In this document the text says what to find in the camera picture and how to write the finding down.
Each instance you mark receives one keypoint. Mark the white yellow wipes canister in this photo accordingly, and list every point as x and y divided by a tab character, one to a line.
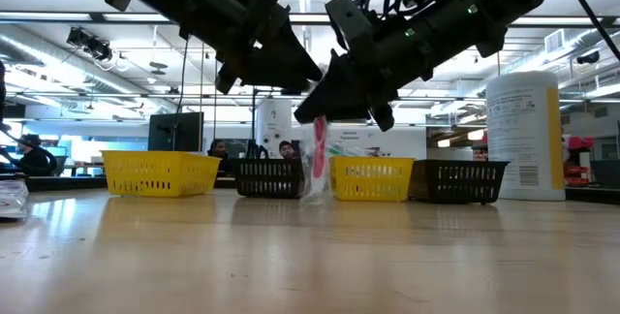
523	130

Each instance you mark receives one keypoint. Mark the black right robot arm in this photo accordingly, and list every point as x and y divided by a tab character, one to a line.
484	9

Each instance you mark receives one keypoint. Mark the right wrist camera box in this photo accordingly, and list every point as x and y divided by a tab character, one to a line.
351	21

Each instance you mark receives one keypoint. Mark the clear plastic packet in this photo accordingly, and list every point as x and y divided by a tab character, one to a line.
13	200

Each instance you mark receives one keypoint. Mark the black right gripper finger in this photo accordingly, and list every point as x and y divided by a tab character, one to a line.
353	108
329	86

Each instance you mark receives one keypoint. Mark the yellow slotted plastic basket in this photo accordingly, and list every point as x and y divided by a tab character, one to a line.
373	178
160	173

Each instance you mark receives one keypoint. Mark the black monitor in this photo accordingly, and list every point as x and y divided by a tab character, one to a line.
164	132

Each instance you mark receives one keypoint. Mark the black ceiling-mounted device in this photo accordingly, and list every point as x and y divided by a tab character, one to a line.
89	42

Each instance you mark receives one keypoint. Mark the clear plastic wrapped toothbrush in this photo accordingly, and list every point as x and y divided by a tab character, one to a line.
356	151

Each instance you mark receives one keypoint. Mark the black slotted plastic basket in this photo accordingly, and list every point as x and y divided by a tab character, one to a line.
269	178
457	180

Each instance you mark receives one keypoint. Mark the red white toothbrush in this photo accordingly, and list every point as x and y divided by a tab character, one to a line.
319	154

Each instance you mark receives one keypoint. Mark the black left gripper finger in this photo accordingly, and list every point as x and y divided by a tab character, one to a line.
261	74
290	52

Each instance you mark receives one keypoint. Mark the red storage bins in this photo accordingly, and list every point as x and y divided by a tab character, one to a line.
579	159

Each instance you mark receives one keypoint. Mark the silver ventilation duct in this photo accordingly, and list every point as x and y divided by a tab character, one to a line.
586	40
58	69

